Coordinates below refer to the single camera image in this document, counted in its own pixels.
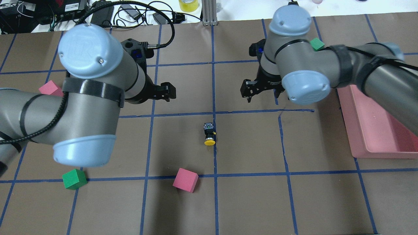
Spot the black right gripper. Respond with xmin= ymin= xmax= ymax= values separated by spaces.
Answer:
xmin=240 ymin=62 xmax=285 ymax=103

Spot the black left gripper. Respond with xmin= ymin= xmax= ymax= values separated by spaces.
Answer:
xmin=124 ymin=73 xmax=177 ymax=104

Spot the yellow push button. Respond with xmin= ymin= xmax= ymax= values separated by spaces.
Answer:
xmin=203 ymin=122 xmax=216 ymax=146

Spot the pink cube near left arm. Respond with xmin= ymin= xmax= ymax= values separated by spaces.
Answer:
xmin=38 ymin=81 xmax=64 ymax=97

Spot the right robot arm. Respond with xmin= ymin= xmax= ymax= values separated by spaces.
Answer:
xmin=240 ymin=4 xmax=418 ymax=134

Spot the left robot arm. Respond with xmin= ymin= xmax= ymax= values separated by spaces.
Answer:
xmin=1 ymin=23 xmax=176 ymax=175

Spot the green cube far right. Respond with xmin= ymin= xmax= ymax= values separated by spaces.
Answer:
xmin=309 ymin=38 xmax=325 ymax=52

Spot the green cube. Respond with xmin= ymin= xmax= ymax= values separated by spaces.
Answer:
xmin=62 ymin=169 xmax=88 ymax=190
xmin=309 ymin=38 xmax=325 ymax=52

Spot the yellow tape roll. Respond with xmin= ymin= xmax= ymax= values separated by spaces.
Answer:
xmin=179 ymin=0 xmax=199 ymax=12

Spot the pink cube centre front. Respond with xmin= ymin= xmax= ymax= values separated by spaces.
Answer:
xmin=172 ymin=168 xmax=199 ymax=193

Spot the black power adapter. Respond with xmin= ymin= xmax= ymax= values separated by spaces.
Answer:
xmin=288 ymin=0 xmax=299 ymax=6

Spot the black power brick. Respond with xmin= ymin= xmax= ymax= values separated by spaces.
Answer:
xmin=90 ymin=6 xmax=114 ymax=28

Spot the pink plastic bin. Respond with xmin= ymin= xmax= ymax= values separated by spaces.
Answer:
xmin=337 ymin=85 xmax=418 ymax=159

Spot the green cube front left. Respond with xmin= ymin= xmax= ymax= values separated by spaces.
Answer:
xmin=62 ymin=169 xmax=88 ymax=190

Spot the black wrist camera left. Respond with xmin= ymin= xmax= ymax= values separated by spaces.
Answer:
xmin=121 ymin=38 xmax=155 ymax=72

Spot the black cable bundle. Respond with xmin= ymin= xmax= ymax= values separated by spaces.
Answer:
xmin=111 ymin=0 xmax=202 ymax=28

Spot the aluminium frame post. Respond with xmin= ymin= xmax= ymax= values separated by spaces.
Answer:
xmin=201 ymin=0 xmax=218 ymax=26

